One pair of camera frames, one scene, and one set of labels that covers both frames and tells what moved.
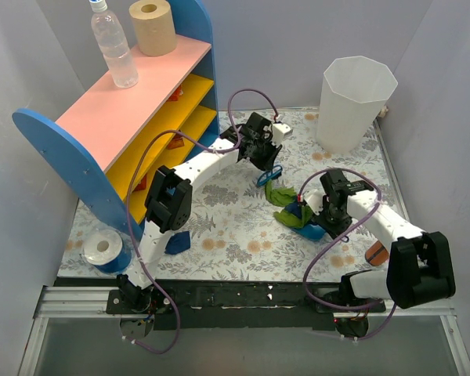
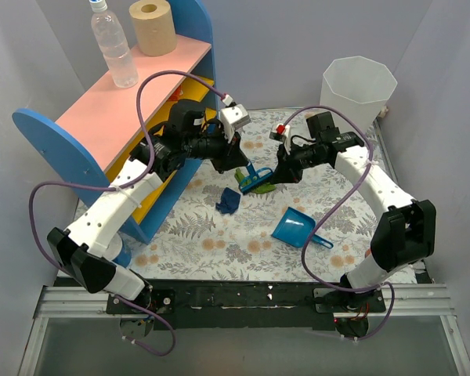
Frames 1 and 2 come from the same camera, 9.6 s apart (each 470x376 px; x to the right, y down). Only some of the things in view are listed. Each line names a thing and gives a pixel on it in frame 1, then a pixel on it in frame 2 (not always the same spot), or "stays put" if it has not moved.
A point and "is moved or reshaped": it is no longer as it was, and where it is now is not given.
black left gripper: [265, 157] → [227, 151]
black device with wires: [238, 305] stays put
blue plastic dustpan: [310, 232] is moved or reshaped
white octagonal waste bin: [353, 92] stays put
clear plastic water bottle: [113, 44] stays put
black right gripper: [338, 225] → [288, 164]
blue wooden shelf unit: [108, 146] stays put
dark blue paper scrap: [179, 242] → [229, 202]
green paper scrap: [280, 197] → [261, 189]
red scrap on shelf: [175, 94] stays put
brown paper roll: [154, 27] stays put
